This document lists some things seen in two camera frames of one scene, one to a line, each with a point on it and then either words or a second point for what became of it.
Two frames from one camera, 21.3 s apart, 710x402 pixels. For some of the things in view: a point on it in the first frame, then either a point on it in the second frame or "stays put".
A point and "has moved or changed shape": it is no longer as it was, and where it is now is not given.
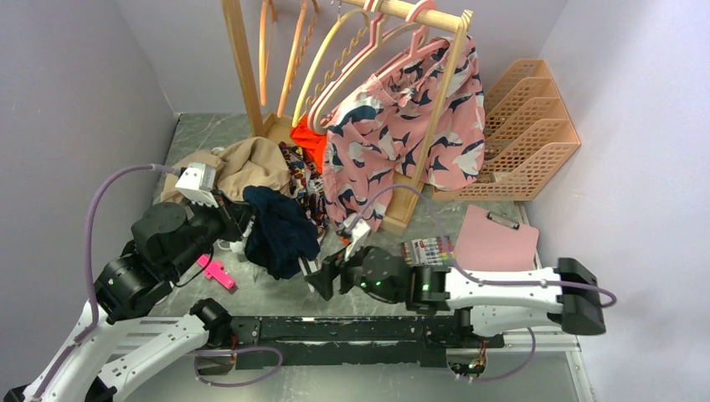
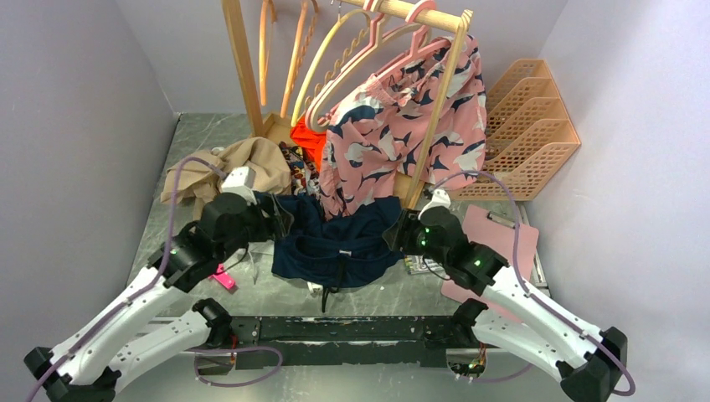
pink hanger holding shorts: (416, 49) stays put
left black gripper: (235, 215) -> (274, 224)
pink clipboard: (487, 242) stays put
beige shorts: (247, 162) stays put
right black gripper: (322, 279) -> (403, 229)
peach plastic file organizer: (529, 137) stays put
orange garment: (316, 143) stays put
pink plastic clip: (216, 270) stays put
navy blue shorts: (283, 234) has moved or changed shape
